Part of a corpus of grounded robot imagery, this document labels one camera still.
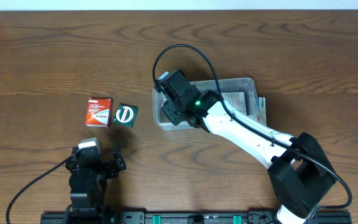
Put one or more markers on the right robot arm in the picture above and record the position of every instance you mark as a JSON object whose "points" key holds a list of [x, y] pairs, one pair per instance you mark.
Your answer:
{"points": [[300, 172]]}

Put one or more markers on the black mounting rail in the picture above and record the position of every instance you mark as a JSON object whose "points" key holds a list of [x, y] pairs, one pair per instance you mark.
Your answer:
{"points": [[137, 217]]}

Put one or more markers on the white Panadol box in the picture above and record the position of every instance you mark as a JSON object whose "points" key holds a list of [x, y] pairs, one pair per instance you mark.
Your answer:
{"points": [[260, 116]]}

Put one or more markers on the green square box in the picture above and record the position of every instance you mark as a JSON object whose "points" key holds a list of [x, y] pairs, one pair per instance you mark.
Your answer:
{"points": [[125, 115]]}

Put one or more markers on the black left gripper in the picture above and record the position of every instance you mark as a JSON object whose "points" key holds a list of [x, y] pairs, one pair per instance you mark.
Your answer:
{"points": [[105, 167]]}

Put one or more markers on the clear plastic container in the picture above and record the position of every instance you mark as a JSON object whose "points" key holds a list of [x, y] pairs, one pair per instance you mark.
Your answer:
{"points": [[245, 85]]}

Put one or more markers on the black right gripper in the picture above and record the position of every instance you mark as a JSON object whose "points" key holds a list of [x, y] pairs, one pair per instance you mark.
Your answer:
{"points": [[171, 111]]}

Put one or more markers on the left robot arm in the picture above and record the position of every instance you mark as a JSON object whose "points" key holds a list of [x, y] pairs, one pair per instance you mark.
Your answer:
{"points": [[88, 183]]}

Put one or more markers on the red medicine box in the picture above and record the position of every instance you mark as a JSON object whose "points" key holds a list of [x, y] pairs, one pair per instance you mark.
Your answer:
{"points": [[98, 112]]}

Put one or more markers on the blue cooling patch box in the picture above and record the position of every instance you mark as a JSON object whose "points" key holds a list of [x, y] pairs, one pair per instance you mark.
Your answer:
{"points": [[237, 100]]}

